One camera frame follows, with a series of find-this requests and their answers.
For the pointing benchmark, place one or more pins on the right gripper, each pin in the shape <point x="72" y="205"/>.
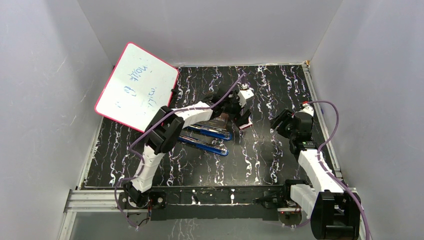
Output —
<point x="286" y="116"/>

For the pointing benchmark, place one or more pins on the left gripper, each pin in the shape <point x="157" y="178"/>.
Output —
<point x="241" y="120"/>

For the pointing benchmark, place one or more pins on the blue stapler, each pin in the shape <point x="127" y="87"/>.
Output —
<point x="208" y="138"/>

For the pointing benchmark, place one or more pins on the red staples box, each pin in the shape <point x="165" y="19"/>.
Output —
<point x="245" y="125"/>

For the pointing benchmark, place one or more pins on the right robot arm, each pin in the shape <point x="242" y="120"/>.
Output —
<point x="332" y="210"/>

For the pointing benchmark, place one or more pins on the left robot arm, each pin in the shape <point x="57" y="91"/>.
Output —
<point x="163" y="132"/>

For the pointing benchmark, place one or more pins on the three days to see book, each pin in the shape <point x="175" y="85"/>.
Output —
<point x="219" y="122"/>

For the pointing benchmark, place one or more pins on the pink framed whiteboard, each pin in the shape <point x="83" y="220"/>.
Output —
<point x="139" y="85"/>

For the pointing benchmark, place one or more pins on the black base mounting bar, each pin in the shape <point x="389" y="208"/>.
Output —
<point x="265" y="202"/>

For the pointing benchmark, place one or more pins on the aluminium frame rail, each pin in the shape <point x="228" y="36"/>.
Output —
<point x="85" y="201"/>

